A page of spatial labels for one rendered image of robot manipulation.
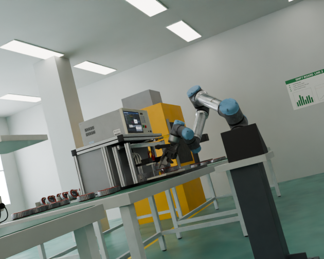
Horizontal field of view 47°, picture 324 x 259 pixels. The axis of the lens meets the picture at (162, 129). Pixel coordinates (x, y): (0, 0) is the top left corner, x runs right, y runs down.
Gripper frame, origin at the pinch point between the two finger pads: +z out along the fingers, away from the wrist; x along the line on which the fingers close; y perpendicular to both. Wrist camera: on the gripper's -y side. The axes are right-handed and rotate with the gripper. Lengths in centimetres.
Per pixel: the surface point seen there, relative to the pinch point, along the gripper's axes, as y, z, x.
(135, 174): -9.2, 7.6, -20.1
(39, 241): 33, -8, -166
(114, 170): -25.8, 11.6, -17.3
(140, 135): -25.6, -14.0, 5.6
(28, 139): -55, -3, -77
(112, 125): -43.6, -15.7, -7.7
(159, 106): -163, -13, 348
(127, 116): -37.2, -25.2, -1.3
